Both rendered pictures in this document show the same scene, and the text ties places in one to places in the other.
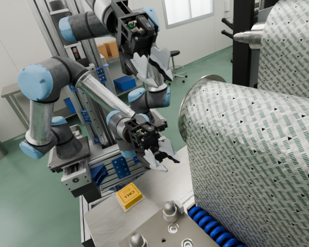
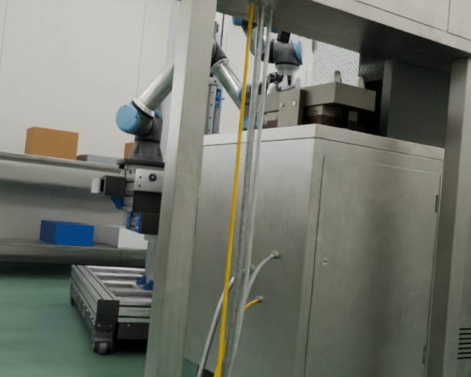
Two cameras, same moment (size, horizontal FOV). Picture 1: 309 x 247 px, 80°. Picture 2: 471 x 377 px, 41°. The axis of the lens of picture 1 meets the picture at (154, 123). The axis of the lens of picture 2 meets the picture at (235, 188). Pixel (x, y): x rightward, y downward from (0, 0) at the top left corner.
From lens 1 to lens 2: 2.07 m
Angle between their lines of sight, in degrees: 33
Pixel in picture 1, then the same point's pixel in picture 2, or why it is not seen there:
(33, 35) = (54, 90)
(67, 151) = (149, 152)
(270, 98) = not seen: hidden behind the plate
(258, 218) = (340, 67)
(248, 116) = not seen: hidden behind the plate
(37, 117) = (168, 75)
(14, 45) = (14, 93)
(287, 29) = not seen: hidden behind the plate
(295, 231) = (351, 57)
